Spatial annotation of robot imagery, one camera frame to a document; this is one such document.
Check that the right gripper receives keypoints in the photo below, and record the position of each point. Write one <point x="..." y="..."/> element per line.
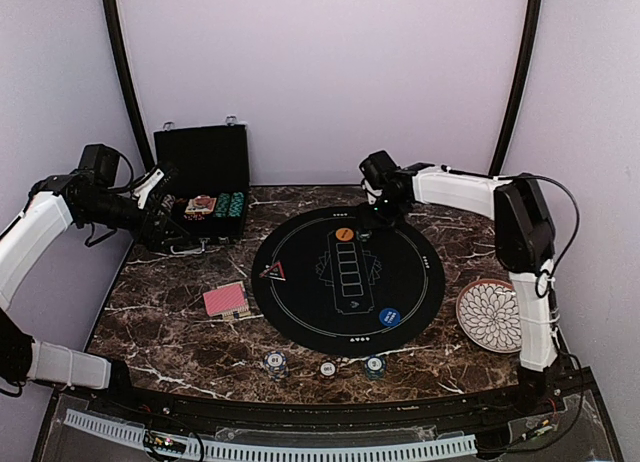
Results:
<point x="366" y="221"/>

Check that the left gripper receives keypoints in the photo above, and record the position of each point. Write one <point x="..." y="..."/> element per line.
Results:
<point x="153" y="240"/>

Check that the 50 chips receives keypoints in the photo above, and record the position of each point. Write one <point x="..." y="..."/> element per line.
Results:
<point x="363" y="235"/>

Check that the orange big blind button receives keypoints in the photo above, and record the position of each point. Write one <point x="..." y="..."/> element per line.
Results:
<point x="344" y="234"/>

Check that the blue small blind button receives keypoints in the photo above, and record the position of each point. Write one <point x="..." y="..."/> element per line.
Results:
<point x="390" y="317"/>

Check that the red triangular all-in marker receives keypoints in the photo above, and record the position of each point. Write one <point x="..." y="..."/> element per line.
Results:
<point x="274" y="272"/>

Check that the green-blue 50 chip stack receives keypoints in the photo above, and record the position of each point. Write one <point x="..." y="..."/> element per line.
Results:
<point x="375" y="367"/>

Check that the orange 100 chip stack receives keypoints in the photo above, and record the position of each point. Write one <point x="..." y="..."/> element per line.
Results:
<point x="327" y="369"/>

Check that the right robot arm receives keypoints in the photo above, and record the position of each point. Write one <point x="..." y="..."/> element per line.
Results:
<point x="524" y="245"/>

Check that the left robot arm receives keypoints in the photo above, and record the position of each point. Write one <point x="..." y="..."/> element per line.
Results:
<point x="87" y="196"/>

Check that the card deck in case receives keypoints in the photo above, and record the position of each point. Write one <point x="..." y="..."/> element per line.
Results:
<point x="200" y="206"/>

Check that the green chip row left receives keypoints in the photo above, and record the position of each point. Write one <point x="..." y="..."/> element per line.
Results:
<point x="222" y="205"/>

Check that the green chip row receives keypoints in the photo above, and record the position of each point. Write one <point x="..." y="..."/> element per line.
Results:
<point x="236" y="205"/>
<point x="222" y="205"/>

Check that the black poker chip case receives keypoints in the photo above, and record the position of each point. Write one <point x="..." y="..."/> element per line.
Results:
<point x="210" y="160"/>

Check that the green chip row right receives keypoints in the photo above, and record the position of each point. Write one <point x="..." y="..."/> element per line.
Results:
<point x="236" y="205"/>

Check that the round black poker mat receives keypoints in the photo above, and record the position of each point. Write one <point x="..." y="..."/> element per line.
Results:
<point x="334" y="291"/>

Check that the red card deck in box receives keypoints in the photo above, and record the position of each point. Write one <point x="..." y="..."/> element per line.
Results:
<point x="229" y="301"/>

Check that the floral patterned plate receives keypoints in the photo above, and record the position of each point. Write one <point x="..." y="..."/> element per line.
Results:
<point x="487" y="312"/>

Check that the blue chip stack left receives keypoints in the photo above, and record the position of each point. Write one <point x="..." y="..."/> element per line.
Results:
<point x="276" y="365"/>

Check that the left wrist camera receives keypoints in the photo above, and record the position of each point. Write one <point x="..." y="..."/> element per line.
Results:
<point x="154" y="182"/>

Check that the white cable duct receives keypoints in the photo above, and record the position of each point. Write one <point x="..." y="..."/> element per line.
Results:
<point x="234" y="444"/>

